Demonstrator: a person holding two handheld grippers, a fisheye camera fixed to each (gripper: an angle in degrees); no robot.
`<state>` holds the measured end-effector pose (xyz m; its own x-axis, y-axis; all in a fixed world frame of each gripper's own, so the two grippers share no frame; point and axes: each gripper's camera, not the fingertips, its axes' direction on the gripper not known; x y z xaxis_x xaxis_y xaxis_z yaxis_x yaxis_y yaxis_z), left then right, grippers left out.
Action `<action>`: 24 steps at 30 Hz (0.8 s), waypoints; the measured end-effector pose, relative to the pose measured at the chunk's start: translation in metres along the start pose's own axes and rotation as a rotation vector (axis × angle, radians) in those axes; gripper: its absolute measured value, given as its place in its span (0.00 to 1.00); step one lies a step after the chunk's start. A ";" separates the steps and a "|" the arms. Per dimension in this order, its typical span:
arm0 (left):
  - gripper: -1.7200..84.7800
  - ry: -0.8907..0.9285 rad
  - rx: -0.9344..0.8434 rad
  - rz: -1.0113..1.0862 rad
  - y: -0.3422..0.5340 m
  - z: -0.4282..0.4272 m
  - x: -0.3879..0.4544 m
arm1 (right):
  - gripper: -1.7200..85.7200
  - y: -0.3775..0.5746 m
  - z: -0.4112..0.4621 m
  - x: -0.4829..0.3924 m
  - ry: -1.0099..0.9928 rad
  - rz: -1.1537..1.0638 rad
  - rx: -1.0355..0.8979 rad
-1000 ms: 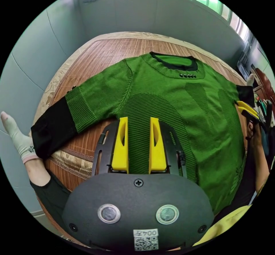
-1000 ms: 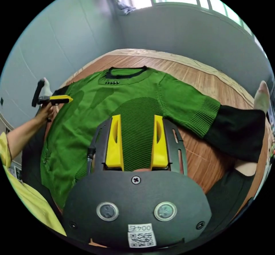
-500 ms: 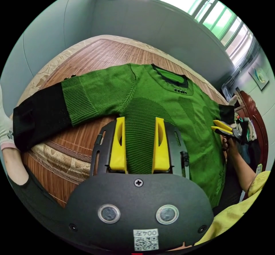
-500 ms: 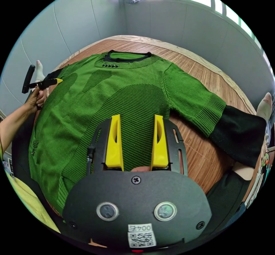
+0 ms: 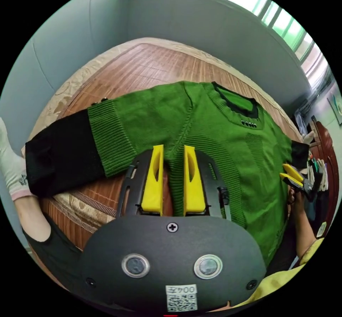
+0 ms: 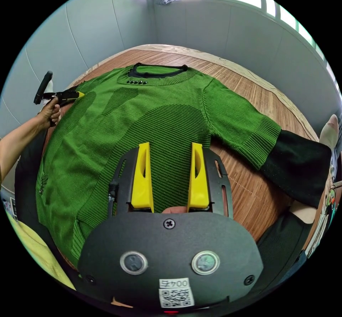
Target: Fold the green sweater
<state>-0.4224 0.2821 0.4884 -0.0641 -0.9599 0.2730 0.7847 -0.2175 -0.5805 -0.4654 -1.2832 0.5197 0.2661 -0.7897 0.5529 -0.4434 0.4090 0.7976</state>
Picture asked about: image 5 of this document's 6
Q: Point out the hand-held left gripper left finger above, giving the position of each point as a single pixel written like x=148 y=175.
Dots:
x=152 y=188

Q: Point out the person's right hand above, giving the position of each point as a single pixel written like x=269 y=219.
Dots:
x=296 y=202

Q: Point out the brown wooden cupboard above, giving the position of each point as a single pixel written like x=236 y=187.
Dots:
x=325 y=140

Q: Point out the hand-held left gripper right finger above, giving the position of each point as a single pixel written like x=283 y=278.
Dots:
x=193 y=191

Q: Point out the person's body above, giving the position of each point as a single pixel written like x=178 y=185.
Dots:
x=34 y=215

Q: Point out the window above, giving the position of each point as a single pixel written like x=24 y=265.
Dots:
x=283 y=22

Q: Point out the green sweater with black cuffs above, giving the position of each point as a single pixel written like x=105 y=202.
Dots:
x=213 y=140

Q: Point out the person's right forearm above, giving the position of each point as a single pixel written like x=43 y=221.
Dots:
x=304 y=231

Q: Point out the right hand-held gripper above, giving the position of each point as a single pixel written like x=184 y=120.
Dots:
x=307 y=187

